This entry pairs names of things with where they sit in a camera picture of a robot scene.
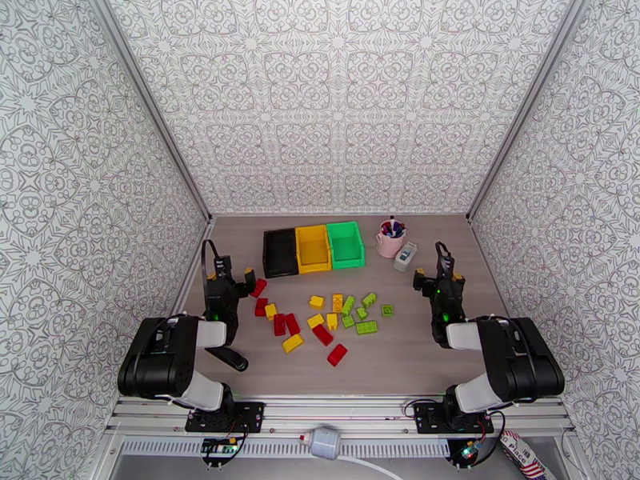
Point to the yellow lego brick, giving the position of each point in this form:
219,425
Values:
316,302
332,321
315,321
338,303
270,311
292,343

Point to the square green lego brick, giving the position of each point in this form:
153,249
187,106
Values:
387,310

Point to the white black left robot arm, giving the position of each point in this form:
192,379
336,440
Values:
165,358

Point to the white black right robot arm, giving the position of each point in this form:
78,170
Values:
515,363

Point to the small white grey box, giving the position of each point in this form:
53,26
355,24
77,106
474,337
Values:
405,258

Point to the black plastic bin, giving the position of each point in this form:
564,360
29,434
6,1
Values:
281,253

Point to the pink cup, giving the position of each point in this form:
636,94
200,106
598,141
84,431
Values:
390,246

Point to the purple marker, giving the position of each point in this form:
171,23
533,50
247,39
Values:
398,228

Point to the yellow plastic bin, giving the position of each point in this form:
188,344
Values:
313,248

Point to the green plastic bin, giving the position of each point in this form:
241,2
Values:
345,245

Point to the circuit board with green light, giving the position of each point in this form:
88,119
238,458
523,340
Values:
470,452

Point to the printed snack bag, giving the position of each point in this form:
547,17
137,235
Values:
522,458

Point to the white power adapter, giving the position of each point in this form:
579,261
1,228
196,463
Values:
324,442

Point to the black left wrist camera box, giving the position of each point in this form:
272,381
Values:
223,267

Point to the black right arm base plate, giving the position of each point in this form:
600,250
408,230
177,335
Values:
430,418

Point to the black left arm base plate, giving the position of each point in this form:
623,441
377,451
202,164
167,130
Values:
247,416

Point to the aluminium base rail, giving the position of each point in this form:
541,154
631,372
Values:
340,411

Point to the aluminium frame post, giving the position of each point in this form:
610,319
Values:
150,101
525,103

